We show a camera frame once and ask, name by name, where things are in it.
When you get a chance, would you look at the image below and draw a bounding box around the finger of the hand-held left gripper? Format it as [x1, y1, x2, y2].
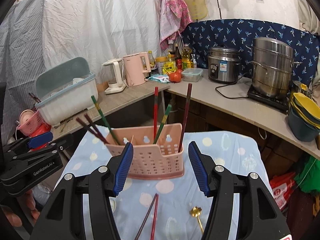
[2, 132, 54, 156]
[10, 134, 75, 167]

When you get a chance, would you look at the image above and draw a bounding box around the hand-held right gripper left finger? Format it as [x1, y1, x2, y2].
[30, 142, 134, 240]

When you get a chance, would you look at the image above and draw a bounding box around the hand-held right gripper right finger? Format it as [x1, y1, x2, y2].
[188, 141, 292, 240]

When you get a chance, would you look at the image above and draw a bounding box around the maroon chopstick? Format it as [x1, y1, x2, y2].
[76, 117, 108, 144]
[84, 114, 109, 143]

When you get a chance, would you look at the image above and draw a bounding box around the pink perforated utensil basket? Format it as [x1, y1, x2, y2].
[105, 122, 185, 180]

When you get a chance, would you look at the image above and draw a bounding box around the green chopstick gold band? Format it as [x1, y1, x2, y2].
[90, 95, 119, 145]
[153, 103, 173, 145]

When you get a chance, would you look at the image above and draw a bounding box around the brown chopstick gold band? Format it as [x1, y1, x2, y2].
[178, 83, 192, 153]

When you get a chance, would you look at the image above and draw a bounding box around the red chopstick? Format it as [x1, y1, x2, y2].
[149, 194, 159, 240]
[153, 87, 159, 144]

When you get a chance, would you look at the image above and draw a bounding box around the person's left hand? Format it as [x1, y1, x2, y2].
[3, 189, 41, 228]

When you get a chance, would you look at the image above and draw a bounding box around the red plastic basin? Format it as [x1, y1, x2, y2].
[30, 123, 52, 138]

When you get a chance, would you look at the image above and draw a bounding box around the small pink plastic basket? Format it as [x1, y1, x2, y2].
[19, 109, 44, 135]

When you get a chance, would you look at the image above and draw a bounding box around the blue polka-dot tablecloth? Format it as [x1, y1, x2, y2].
[54, 124, 273, 240]

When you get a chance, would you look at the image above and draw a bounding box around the gold flower spoon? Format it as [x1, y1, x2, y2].
[189, 206, 205, 234]

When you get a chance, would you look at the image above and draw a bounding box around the white dish drainer teal lid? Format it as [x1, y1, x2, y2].
[35, 57, 99, 126]

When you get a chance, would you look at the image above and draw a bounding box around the dark purple chopstick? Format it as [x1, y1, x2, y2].
[134, 193, 158, 240]

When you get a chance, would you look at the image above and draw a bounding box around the grey kitchen counter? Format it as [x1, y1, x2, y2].
[51, 69, 320, 160]

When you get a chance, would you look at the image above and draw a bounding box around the glass electric kettle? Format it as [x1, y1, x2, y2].
[101, 58, 127, 95]

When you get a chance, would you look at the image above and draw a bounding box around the red plastic bag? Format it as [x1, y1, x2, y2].
[269, 171, 300, 212]

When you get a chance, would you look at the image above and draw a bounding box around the clear food container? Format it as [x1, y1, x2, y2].
[181, 68, 203, 82]

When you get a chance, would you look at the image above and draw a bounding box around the red tomato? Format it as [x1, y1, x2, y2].
[169, 69, 183, 83]

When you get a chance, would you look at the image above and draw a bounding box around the black induction cooker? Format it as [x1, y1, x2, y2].
[247, 84, 290, 113]

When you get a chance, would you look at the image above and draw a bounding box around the wet wipes packet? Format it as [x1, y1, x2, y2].
[148, 74, 171, 84]

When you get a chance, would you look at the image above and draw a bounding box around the pink electric kettle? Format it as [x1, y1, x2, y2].
[122, 52, 152, 87]

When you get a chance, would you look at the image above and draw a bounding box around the silver rice cooker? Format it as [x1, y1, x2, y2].
[208, 46, 242, 83]

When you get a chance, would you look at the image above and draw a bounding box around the green plastic bag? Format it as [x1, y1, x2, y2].
[294, 155, 320, 193]

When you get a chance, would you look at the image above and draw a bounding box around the yellow cooking oil bottle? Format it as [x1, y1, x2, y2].
[182, 44, 195, 70]

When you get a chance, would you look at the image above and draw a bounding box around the small oil bottle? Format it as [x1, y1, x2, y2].
[147, 50, 156, 71]

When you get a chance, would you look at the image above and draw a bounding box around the dark sauce bottle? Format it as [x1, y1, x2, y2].
[174, 43, 183, 70]

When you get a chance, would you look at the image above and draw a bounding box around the stack of yellow-blue bowls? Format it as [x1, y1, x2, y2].
[287, 92, 320, 142]

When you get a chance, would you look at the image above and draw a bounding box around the white wrinkled sheet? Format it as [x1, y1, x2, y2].
[0, 0, 164, 140]

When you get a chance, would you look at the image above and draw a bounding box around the stainless steel steamer pot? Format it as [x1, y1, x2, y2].
[246, 37, 302, 98]

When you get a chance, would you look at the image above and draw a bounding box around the blue floral cloth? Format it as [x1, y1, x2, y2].
[181, 19, 320, 85]

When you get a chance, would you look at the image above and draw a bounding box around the pink floral apron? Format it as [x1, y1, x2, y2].
[159, 0, 193, 52]

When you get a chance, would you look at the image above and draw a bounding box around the yellow hanging cutting board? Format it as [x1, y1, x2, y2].
[184, 0, 209, 22]

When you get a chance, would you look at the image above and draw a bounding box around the black power cable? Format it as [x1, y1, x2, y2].
[215, 76, 253, 99]

